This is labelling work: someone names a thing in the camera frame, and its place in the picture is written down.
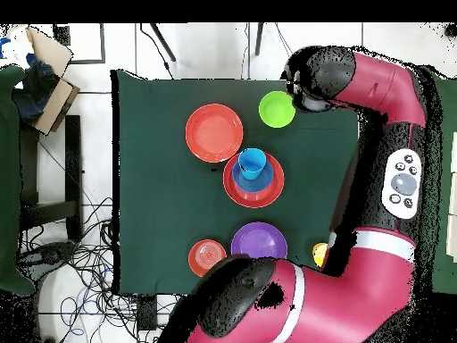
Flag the tangle of black cables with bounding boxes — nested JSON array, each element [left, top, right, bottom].
[[17, 196, 179, 343]]

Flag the grey pedestal foot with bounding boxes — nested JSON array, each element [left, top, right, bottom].
[[17, 240, 78, 283]]

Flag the green cloth covered table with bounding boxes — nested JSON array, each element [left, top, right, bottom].
[[0, 65, 37, 297], [429, 72, 457, 296]]

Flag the dark green tablecloth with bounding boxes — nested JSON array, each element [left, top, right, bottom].
[[111, 69, 369, 297]]

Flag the black box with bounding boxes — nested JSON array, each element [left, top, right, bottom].
[[137, 294, 159, 332]]

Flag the blue cup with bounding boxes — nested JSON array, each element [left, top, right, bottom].
[[237, 147, 268, 181]]

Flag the black stool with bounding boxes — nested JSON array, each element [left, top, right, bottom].
[[19, 114, 84, 244]]

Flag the blue cloth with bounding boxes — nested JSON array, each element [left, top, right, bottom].
[[12, 58, 60, 122]]

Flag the purple bowl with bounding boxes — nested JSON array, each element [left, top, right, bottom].
[[230, 222, 289, 261]]

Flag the black tripod leg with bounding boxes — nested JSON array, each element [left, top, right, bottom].
[[149, 22, 178, 63], [253, 22, 265, 57]]

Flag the small orange bowl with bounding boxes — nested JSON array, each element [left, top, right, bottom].
[[187, 238, 228, 279]]

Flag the green bowl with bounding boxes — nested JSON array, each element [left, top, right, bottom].
[[258, 90, 296, 129]]

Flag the large orange bowl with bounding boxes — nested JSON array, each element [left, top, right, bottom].
[[184, 103, 245, 164], [222, 151, 286, 209]]

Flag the small blue bowl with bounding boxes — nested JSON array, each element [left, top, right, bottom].
[[231, 160, 275, 194]]

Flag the yellow cup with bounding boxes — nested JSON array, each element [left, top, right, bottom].
[[312, 242, 328, 268]]

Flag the cardboard box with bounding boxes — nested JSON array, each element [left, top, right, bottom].
[[13, 26, 81, 137]]

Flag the dark grey frame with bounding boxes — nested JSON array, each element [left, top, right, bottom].
[[53, 22, 107, 65]]

